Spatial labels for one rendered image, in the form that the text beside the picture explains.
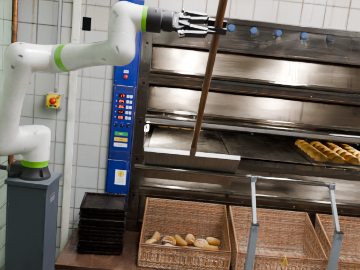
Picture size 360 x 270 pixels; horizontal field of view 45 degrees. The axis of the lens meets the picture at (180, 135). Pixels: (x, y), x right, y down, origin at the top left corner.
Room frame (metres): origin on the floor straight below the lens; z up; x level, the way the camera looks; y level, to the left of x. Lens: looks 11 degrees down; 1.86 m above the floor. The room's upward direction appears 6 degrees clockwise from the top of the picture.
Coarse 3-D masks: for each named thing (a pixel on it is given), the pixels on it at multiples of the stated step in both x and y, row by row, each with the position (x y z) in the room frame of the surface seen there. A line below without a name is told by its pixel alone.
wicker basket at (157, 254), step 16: (160, 208) 2.82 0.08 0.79; (176, 208) 2.82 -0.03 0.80; (192, 208) 2.83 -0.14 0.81; (208, 208) 2.83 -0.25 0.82; (224, 208) 2.81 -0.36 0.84; (144, 224) 2.61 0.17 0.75; (160, 224) 2.79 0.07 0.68; (176, 224) 2.79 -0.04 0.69; (192, 224) 2.80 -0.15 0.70; (208, 224) 2.81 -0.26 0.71; (224, 224) 2.72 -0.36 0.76; (144, 240) 2.72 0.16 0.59; (160, 240) 2.75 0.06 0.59; (224, 240) 2.63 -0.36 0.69; (144, 256) 2.49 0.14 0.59; (160, 256) 2.51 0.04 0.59; (176, 256) 2.38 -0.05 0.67; (192, 256) 2.38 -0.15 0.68; (208, 256) 2.38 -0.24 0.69; (224, 256) 2.38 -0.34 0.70
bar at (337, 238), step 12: (144, 168) 2.49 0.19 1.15; (156, 168) 2.49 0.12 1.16; (168, 168) 2.49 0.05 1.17; (180, 168) 2.50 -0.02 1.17; (252, 180) 2.50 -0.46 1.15; (264, 180) 2.51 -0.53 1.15; (276, 180) 2.51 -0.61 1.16; (288, 180) 2.52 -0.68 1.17; (300, 180) 2.52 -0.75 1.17; (252, 192) 2.45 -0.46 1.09; (252, 204) 2.39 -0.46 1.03; (252, 216) 2.35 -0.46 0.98; (336, 216) 2.39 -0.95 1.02; (252, 228) 2.28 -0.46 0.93; (336, 228) 2.33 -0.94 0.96; (252, 240) 2.28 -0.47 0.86; (336, 240) 2.30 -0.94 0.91; (252, 252) 2.28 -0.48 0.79; (336, 252) 2.30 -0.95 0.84; (252, 264) 2.28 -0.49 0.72; (336, 264) 2.30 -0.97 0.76
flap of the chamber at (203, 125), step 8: (152, 120) 2.72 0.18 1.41; (160, 120) 2.72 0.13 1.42; (168, 120) 2.72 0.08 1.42; (208, 128) 2.81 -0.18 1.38; (216, 128) 2.73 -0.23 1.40; (224, 128) 2.73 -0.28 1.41; (232, 128) 2.73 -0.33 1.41; (240, 128) 2.74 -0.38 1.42; (248, 128) 2.74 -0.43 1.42; (288, 136) 2.83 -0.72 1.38; (296, 136) 2.74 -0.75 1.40; (304, 136) 2.75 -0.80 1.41; (312, 136) 2.75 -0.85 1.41; (320, 136) 2.75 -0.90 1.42; (328, 136) 2.75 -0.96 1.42
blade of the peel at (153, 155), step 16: (144, 160) 2.47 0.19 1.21; (160, 160) 2.46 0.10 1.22; (176, 160) 2.45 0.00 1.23; (192, 160) 2.43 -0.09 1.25; (208, 160) 2.42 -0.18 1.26; (224, 160) 2.41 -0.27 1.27; (144, 176) 2.64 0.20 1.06; (160, 176) 2.63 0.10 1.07; (176, 176) 2.61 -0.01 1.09; (192, 176) 2.60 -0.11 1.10; (208, 176) 2.59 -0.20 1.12
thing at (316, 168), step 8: (240, 160) 2.88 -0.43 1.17; (248, 160) 2.88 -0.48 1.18; (256, 160) 2.89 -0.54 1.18; (264, 160) 2.92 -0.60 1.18; (272, 160) 2.94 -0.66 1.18; (280, 168) 2.89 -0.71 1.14; (288, 168) 2.89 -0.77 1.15; (296, 168) 2.89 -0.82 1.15; (304, 168) 2.89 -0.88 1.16; (312, 168) 2.90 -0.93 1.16; (320, 168) 2.90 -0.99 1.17; (328, 168) 2.90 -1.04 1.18; (336, 168) 2.91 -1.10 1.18; (344, 168) 2.93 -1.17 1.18; (352, 168) 2.96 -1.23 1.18
